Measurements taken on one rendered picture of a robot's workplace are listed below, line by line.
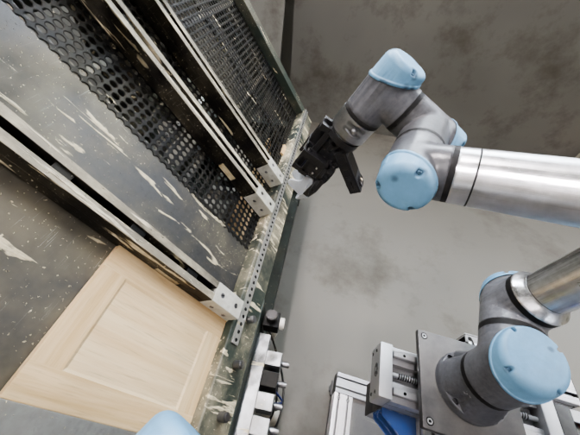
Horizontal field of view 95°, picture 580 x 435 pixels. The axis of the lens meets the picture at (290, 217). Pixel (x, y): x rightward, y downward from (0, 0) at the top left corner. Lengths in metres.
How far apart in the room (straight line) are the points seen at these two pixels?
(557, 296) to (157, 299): 0.86
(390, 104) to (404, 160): 0.15
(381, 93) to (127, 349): 0.73
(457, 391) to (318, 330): 1.22
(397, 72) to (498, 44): 3.26
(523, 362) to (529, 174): 0.39
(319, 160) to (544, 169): 0.34
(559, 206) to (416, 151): 0.16
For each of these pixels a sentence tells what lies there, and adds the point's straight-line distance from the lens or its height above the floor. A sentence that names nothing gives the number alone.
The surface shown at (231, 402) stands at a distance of 0.95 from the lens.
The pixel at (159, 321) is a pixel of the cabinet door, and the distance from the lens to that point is 0.80.
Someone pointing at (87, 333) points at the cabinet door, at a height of 1.18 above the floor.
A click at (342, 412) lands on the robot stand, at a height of 0.23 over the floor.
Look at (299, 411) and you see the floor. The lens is 1.78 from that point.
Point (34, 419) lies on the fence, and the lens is 0.69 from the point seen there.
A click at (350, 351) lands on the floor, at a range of 1.90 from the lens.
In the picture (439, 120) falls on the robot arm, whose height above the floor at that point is 1.58.
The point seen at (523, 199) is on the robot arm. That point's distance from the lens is 0.39.
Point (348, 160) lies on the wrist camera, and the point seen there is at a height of 1.46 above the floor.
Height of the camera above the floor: 1.76
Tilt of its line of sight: 47 degrees down
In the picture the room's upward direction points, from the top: 4 degrees clockwise
